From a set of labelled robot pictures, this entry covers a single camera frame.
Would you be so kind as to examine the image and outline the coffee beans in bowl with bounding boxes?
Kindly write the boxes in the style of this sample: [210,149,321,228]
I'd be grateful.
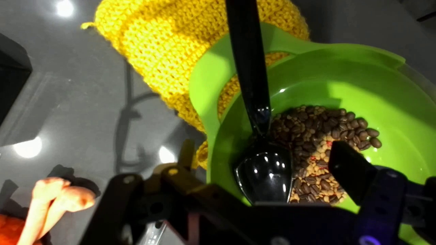
[271,106,382,204]

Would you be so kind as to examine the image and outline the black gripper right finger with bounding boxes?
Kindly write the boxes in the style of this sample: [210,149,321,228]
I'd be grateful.
[329,141,436,245]

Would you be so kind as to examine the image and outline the orange plush toy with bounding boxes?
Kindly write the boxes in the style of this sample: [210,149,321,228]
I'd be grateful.
[0,177,97,245]

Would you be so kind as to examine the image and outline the yellow knitted cloth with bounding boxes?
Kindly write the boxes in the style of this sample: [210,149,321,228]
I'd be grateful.
[81,0,312,170]

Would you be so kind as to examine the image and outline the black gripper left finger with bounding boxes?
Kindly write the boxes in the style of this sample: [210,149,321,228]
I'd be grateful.
[79,143,289,245]

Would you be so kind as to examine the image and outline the black plastic spoon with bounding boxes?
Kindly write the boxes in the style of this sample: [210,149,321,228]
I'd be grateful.
[225,0,293,204]

